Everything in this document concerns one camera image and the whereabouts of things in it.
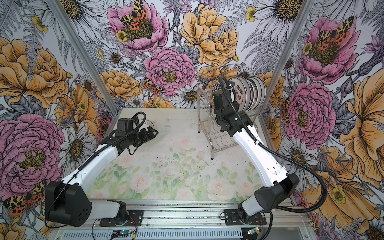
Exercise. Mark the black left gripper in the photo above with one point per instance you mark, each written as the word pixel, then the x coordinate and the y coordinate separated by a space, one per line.
pixel 146 137

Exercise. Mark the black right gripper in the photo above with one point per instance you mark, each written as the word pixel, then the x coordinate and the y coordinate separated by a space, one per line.
pixel 215 110

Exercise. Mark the black striped rim plate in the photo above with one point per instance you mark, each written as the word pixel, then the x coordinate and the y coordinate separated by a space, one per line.
pixel 146 124

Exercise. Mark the chrome wire dish rack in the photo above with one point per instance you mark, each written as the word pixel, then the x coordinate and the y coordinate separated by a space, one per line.
pixel 218 141

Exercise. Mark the black geometric pattern plate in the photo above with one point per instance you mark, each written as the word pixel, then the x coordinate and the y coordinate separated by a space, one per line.
pixel 214 89

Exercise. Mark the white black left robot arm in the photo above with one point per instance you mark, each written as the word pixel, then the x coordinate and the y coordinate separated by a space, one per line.
pixel 67 202

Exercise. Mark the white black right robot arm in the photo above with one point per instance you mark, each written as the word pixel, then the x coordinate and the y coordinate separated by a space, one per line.
pixel 278 184

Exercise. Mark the green rim printed plate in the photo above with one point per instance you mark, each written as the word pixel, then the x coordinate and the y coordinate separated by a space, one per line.
pixel 239 84

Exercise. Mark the small green circuit board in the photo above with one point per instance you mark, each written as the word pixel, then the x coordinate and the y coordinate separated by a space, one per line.
pixel 123 233

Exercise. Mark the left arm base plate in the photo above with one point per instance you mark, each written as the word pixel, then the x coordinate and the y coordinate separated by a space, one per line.
pixel 131 218

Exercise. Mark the left aluminium corner post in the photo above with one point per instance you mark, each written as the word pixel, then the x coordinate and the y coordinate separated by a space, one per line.
pixel 67 26

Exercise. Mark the aluminium corner post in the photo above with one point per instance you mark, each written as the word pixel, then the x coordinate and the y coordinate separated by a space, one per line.
pixel 299 24
pixel 67 26

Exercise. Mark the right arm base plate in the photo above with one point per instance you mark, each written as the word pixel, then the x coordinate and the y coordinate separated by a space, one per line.
pixel 233 217

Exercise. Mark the aluminium mounting rail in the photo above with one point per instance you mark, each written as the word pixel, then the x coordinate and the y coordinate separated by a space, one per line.
pixel 193 221

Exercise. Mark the right aluminium corner post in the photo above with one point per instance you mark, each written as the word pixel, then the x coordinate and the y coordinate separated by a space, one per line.
pixel 299 24

